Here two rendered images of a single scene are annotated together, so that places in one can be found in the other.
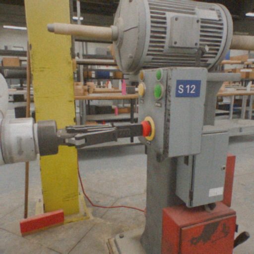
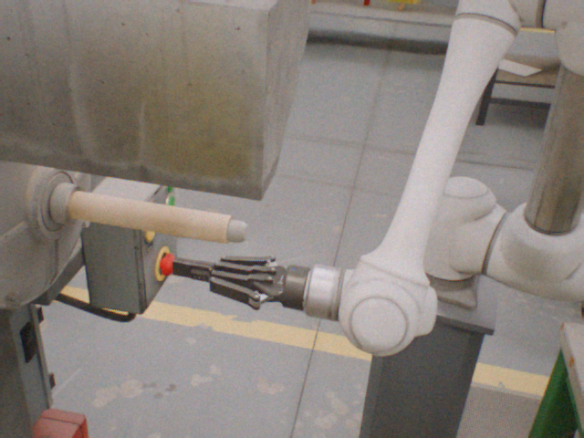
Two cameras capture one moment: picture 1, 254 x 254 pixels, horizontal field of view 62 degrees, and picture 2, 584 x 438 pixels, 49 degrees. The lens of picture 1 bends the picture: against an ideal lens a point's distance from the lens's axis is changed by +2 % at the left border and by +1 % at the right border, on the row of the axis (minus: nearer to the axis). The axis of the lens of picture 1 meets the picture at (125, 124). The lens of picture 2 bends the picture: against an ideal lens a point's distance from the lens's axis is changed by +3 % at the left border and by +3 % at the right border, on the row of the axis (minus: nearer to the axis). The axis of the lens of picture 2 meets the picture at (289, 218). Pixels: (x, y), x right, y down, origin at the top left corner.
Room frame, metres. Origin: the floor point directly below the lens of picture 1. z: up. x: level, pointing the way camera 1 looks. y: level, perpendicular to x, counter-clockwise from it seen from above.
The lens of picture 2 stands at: (1.17, 0.56, 1.63)
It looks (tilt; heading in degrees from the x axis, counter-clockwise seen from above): 32 degrees down; 210
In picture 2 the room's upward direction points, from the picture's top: 4 degrees clockwise
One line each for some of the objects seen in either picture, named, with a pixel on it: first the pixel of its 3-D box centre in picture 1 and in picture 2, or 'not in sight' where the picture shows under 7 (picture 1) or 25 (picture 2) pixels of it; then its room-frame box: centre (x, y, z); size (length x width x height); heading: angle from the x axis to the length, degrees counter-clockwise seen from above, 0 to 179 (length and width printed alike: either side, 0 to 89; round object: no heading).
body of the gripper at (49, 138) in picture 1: (60, 136); (281, 284); (0.44, 0.14, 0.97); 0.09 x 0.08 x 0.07; 110
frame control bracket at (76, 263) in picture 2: not in sight; (68, 258); (0.64, -0.14, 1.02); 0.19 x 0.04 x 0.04; 20
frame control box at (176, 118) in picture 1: (183, 117); (88, 253); (0.58, -0.16, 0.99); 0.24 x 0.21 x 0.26; 110
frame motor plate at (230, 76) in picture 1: (181, 76); not in sight; (0.86, -0.22, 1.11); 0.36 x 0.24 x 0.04; 110
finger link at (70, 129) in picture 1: (93, 135); (245, 273); (0.46, 0.07, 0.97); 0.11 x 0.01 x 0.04; 109
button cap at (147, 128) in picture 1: (148, 128); (163, 264); (0.52, -0.06, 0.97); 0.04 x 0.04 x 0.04; 20
